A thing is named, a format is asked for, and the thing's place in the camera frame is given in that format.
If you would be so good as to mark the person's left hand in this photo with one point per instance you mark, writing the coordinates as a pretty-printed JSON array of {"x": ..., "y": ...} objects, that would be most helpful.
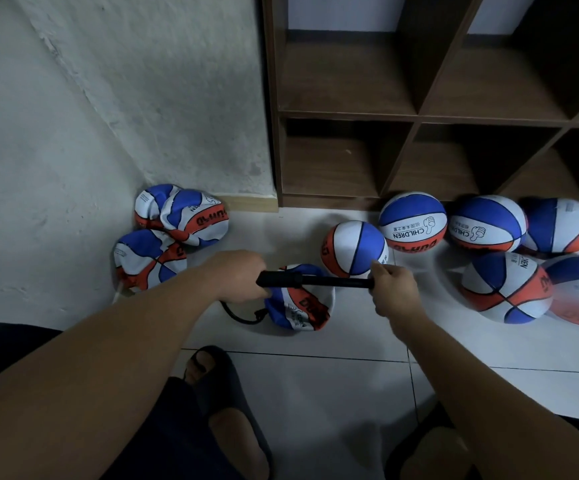
[{"x": 235, "y": 277}]

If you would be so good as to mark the person's right hand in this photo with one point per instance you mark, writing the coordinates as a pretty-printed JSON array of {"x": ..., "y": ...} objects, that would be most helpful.
[{"x": 397, "y": 295}]

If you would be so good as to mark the black hand pump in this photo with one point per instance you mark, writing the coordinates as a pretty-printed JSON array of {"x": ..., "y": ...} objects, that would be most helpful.
[{"x": 285, "y": 280}]

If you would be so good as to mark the brown wooden cubby shelf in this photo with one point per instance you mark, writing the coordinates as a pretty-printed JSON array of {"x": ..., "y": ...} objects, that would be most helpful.
[{"x": 349, "y": 90}]

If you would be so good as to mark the person's left forearm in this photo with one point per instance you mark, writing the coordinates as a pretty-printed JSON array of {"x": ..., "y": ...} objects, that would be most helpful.
[{"x": 70, "y": 390}]

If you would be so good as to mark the person's right forearm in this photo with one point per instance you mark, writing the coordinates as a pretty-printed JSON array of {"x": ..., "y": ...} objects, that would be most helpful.
[{"x": 509, "y": 405}]

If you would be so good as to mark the person's left foot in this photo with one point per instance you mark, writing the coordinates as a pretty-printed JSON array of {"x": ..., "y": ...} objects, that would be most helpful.
[{"x": 237, "y": 445}]

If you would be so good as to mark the black sandal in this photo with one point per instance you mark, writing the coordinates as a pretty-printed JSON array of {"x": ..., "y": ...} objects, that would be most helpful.
[
  {"x": 225, "y": 385},
  {"x": 404, "y": 440}
]

